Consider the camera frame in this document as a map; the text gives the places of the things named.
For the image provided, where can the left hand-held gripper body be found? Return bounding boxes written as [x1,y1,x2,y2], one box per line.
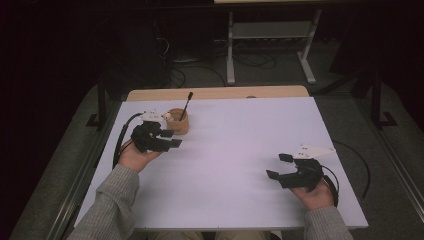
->
[130,111,170,154]

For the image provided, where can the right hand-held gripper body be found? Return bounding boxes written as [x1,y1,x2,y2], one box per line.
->
[278,143,336,193]

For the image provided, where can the wooden cup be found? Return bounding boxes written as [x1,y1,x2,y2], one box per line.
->
[165,107,190,136]

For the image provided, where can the black eyebrow comb brush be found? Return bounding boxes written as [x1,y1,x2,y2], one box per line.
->
[179,91,194,122]

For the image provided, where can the person's left hand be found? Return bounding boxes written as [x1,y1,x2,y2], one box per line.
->
[118,139,163,174]

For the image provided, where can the person's right hand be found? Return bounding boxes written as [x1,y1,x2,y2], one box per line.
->
[289,179,335,211]

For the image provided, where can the black metal stand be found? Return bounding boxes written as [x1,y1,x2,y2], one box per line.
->
[369,68,399,130]
[85,66,112,129]

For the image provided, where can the wooden table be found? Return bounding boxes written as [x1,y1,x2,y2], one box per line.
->
[126,85,310,103]

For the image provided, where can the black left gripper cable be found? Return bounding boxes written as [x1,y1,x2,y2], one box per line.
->
[112,112,143,169]

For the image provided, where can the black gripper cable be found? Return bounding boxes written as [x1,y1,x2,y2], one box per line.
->
[321,164,340,208]
[112,112,143,169]

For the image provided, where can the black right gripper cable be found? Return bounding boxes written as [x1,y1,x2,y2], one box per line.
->
[321,164,340,208]

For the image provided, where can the thin black cable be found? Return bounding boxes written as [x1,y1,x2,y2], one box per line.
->
[333,139,372,200]

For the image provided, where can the metal frame rail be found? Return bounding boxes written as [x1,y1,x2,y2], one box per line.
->
[353,99,424,223]
[46,99,122,240]

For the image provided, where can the black floor cable bundle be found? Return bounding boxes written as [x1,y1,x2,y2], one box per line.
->
[232,51,278,70]

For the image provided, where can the white metal desk frame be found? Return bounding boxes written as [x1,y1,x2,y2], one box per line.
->
[213,0,323,86]

